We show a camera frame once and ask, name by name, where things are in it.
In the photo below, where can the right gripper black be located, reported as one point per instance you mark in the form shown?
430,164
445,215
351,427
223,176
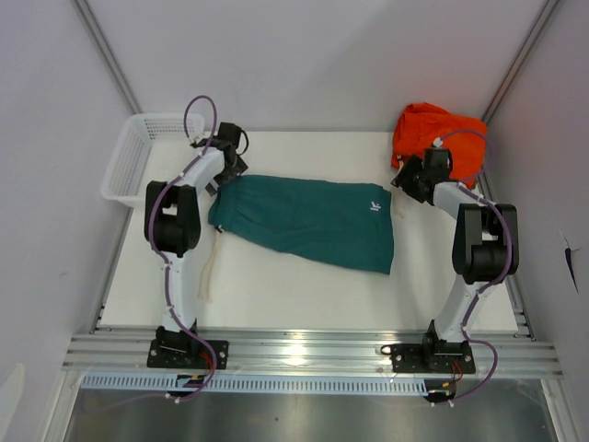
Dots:
413,165

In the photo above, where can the left aluminium frame post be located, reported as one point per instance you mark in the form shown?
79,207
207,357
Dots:
106,55

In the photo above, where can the aluminium frame post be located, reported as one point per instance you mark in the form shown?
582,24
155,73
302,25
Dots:
540,25
106,55

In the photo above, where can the aluminium mounting rail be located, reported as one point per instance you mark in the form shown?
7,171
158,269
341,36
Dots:
306,353

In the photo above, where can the orange folded shorts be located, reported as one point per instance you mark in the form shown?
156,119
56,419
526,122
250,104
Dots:
421,125

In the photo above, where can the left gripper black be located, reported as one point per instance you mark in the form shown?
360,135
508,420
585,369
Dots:
237,170

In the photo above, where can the teal green shorts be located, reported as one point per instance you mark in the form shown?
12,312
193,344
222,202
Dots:
342,224

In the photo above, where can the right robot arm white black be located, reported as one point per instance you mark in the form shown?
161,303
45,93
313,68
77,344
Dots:
485,247

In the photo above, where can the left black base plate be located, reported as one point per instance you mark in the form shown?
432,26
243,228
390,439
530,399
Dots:
199,357

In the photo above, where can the white slotted cable duct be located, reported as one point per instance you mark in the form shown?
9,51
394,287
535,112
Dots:
381,386

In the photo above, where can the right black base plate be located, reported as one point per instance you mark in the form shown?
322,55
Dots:
420,358

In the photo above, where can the right aluminium frame post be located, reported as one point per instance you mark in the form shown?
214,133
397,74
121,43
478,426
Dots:
540,25

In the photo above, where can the white plastic basket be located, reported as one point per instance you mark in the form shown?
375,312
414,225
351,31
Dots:
151,146

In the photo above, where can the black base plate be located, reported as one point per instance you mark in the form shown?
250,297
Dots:
199,357
420,358

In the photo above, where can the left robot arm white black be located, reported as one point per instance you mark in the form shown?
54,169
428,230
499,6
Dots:
173,223

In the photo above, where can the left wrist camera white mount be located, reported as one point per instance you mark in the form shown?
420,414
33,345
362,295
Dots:
200,140

